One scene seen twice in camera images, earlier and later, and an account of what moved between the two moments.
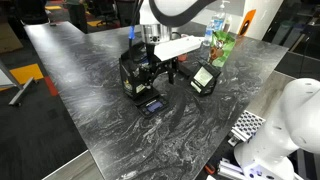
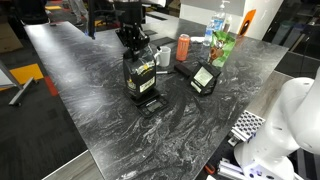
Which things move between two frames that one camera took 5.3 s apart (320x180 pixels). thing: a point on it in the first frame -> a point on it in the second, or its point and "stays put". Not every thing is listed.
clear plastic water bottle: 215,24 stays put
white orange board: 257,16 stays put
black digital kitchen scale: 150,105 stays put
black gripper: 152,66 -> 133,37
